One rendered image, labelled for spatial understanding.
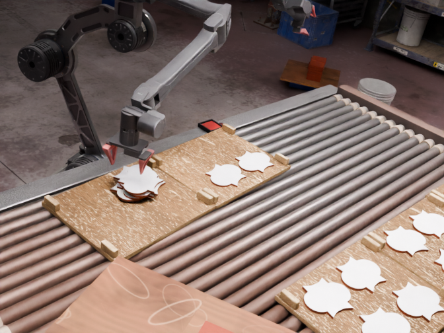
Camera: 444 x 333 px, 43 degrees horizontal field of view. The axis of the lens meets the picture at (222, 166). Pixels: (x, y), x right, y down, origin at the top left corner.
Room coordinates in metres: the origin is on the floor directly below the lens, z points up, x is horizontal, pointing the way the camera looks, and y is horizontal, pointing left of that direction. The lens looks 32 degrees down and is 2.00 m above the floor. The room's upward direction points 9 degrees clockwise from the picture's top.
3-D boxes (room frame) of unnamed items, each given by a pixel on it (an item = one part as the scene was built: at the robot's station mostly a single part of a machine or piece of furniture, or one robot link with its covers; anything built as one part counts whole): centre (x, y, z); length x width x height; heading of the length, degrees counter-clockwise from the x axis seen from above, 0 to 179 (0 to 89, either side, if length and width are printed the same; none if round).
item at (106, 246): (1.16, 0.27, 0.95); 0.06 x 0.02 x 0.03; 54
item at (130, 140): (1.42, 0.28, 1.17); 0.10 x 0.07 x 0.07; 76
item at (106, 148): (1.43, 0.32, 1.09); 0.07 x 0.07 x 0.09; 76
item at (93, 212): (1.40, 0.26, 0.93); 0.41 x 0.35 x 0.02; 144
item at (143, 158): (1.41, 0.25, 1.09); 0.07 x 0.07 x 0.09; 76
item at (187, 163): (1.73, 0.01, 0.93); 0.41 x 0.35 x 0.02; 143
